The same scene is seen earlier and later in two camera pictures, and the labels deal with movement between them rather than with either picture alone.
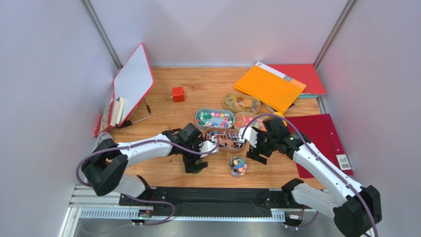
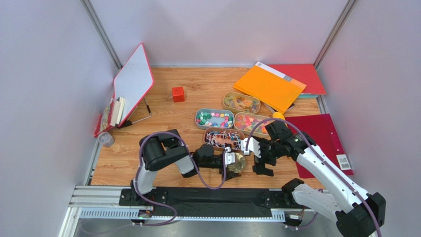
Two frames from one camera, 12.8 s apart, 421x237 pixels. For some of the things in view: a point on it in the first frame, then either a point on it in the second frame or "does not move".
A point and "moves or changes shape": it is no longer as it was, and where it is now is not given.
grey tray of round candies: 214,117 does not move
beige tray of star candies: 242,119 does not move
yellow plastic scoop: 279,113 does not move
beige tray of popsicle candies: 241,102 does not move
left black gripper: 190,164 -> 231,175
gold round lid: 197,173 moves or changes shape
